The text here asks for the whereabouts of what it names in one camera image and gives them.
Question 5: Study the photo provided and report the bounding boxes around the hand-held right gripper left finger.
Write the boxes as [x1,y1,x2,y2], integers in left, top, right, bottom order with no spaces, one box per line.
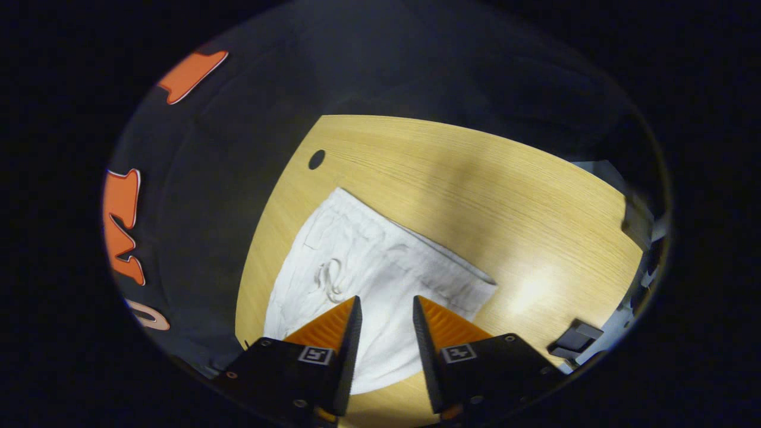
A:
[214,295,363,426]

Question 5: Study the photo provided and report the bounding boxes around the dark grey block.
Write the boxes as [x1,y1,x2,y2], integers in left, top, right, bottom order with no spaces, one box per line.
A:
[547,319,604,360]

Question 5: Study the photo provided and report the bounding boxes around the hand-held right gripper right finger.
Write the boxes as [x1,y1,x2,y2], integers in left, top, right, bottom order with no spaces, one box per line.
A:
[413,295,565,426]

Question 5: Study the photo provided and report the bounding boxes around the white jeans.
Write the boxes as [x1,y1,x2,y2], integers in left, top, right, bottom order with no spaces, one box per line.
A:
[263,187,499,396]

